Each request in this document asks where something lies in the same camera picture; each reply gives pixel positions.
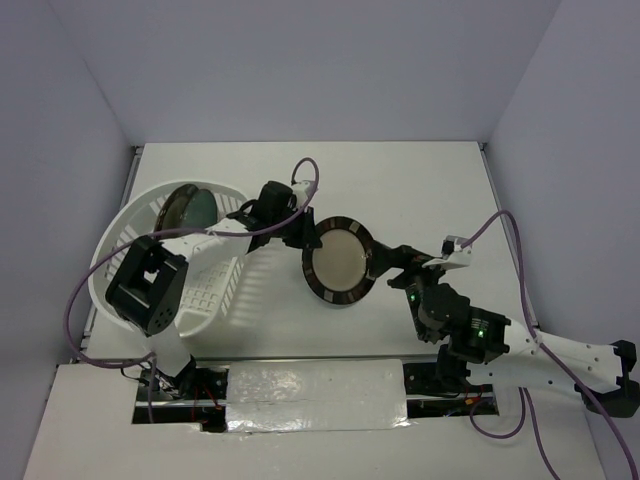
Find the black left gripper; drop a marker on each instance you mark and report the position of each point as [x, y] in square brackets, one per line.
[308, 237]

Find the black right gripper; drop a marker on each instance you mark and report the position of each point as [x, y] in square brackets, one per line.
[404, 257]

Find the black rimmed cream plate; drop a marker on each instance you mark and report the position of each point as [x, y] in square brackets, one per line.
[337, 272]

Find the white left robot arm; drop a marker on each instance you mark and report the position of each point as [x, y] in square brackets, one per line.
[148, 285]

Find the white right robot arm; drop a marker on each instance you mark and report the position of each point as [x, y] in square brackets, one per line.
[478, 346]

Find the white plastic dish rack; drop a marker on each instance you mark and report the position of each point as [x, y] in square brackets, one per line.
[207, 297]

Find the silver foil covered panel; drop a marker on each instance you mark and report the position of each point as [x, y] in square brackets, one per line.
[353, 395]

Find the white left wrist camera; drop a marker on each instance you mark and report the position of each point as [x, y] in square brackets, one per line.
[303, 192]

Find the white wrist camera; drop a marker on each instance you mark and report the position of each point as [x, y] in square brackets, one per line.
[454, 255]
[303, 192]

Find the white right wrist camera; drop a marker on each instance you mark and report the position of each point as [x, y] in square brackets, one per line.
[454, 255]

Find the metal base rail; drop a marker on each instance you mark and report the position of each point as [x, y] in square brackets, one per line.
[204, 406]

